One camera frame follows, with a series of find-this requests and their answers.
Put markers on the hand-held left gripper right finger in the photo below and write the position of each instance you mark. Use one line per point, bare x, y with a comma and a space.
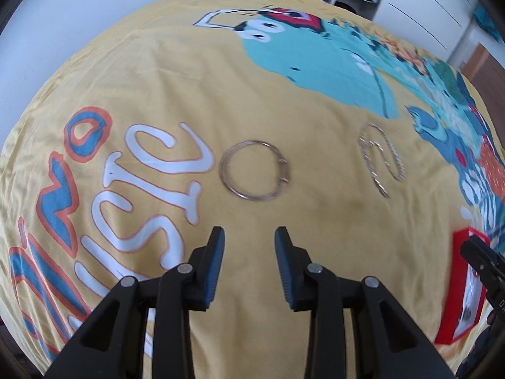
282, 268

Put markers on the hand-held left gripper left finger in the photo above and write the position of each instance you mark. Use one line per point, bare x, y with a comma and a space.
215, 268

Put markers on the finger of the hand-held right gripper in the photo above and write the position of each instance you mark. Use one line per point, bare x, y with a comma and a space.
483, 258

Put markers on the red box with white inside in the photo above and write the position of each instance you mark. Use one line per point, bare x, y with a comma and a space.
447, 323

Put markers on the thin gold bangle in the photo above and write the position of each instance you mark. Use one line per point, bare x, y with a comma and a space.
285, 166

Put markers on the yellow printed blanket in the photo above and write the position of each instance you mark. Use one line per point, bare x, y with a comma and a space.
236, 87

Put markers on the wooden headboard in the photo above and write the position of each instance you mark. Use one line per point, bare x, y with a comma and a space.
487, 63

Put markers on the teal cloth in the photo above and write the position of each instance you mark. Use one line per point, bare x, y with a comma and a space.
487, 21

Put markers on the open white wardrobe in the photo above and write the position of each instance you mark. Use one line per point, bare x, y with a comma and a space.
426, 4

